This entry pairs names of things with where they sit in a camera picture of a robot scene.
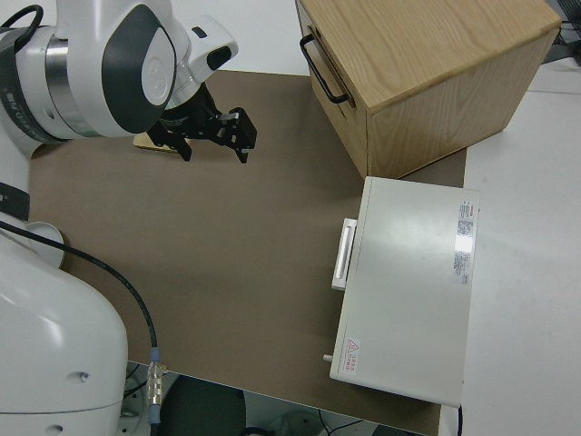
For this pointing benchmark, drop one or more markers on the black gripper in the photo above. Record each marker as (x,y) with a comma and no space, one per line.
(190,118)

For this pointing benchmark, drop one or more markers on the gray plate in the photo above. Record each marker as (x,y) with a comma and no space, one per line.
(47,234)

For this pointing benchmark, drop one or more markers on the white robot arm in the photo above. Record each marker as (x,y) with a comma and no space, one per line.
(68,68)

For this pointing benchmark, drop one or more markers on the wooden mug tree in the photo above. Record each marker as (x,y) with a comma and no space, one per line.
(145,141)

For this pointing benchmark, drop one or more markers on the brown table mat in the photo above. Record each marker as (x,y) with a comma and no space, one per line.
(227,250)

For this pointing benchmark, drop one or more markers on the wooden cabinet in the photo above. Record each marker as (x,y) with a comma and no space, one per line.
(431,45)

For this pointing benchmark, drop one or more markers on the silver oven knob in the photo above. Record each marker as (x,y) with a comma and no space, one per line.
(327,357)

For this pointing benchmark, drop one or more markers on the white toaster oven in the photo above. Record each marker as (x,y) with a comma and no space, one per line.
(408,295)

